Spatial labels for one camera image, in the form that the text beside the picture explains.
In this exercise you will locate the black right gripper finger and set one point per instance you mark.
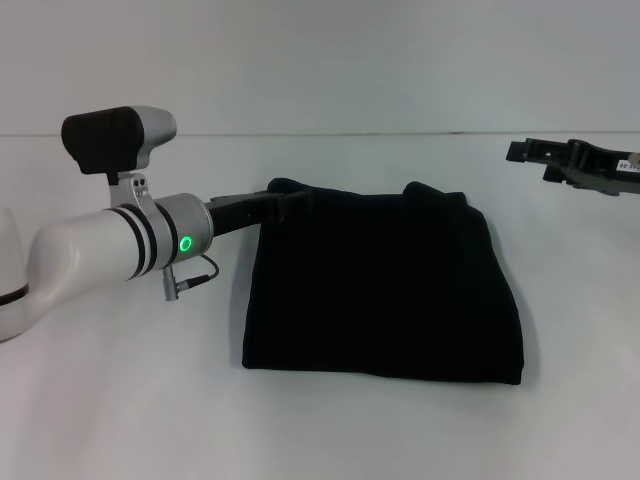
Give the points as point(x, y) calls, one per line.
point(530, 152)
point(547, 145)

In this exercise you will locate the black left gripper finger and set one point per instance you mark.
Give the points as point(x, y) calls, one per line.
point(295, 196)
point(295, 210)

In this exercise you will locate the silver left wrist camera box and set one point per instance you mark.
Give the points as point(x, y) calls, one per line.
point(115, 137)

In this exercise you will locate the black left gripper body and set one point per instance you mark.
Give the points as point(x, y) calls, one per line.
point(240, 212)

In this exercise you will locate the black shirt with FREE print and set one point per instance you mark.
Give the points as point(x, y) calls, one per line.
point(385, 290)

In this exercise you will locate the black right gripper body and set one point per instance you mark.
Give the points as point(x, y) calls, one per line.
point(600, 167)

